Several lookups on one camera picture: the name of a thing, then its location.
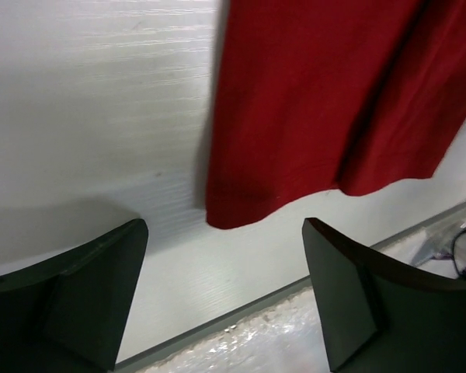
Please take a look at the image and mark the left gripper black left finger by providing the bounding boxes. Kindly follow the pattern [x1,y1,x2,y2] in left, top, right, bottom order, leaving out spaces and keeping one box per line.
[0,219,148,372]

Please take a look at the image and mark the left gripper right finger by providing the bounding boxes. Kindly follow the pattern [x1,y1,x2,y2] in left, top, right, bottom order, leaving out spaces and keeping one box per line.
[302,218,466,372]

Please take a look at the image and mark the red shirt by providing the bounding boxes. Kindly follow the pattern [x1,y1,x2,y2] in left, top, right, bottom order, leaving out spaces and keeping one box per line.
[205,1,466,229]

